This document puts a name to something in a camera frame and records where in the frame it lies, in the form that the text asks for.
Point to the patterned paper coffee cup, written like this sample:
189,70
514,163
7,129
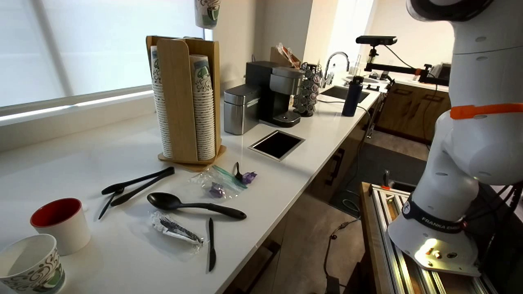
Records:
208,13

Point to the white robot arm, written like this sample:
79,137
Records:
480,139

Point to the black coffee machine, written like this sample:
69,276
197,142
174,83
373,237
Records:
274,86

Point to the left stack of paper cups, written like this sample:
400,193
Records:
161,103

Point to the stack of paper cups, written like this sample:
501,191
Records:
161,103
203,106

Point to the right stack of paper cups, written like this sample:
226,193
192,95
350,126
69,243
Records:
203,106

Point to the wooden cup holder stand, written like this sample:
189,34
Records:
177,82

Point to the white cup red inside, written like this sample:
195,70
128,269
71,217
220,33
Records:
64,219

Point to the patterned paper cup near edge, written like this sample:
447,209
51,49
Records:
33,264

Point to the black countertop opening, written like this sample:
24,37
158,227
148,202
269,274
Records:
277,144

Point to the grey metal bin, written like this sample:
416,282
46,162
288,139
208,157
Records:
241,106

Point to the clear bag purple items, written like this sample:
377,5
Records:
226,183

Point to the patterned jar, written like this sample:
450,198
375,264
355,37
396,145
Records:
305,101

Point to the sink faucet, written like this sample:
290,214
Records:
337,62

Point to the black plastic spoon pair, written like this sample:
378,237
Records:
141,183

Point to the large black plastic spoon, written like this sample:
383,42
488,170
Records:
174,202

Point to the black tumbler bottle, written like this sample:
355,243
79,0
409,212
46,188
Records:
352,96

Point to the black plastic knife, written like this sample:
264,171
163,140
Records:
213,256

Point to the wrapped cutlery packet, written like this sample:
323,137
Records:
176,230

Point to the dark wooden cabinet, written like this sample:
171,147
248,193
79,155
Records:
411,111

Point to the black plastic fork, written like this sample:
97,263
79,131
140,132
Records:
109,202

